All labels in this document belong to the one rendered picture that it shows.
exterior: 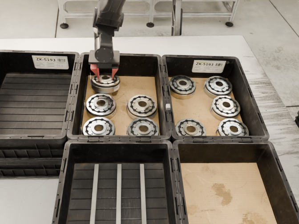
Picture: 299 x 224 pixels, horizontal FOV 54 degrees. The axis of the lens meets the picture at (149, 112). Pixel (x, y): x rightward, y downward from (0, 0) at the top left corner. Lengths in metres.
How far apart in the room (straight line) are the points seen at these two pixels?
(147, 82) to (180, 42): 0.53
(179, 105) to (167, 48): 0.54
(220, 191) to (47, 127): 0.58
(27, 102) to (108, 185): 0.44
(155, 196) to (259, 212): 0.30
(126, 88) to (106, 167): 0.35
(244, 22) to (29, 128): 2.76
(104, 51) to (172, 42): 0.77
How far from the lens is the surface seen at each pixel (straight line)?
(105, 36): 0.91
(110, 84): 1.06
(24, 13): 3.31
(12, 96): 1.16
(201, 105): 1.11
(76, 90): 1.01
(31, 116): 1.08
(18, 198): 1.06
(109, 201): 0.86
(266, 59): 2.96
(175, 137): 0.87
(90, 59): 1.02
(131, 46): 1.56
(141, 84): 1.15
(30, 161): 0.98
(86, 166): 0.92
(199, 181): 0.92
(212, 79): 1.18
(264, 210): 0.94
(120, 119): 1.02
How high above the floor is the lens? 1.61
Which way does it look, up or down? 48 degrees down
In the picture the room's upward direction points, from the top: 6 degrees clockwise
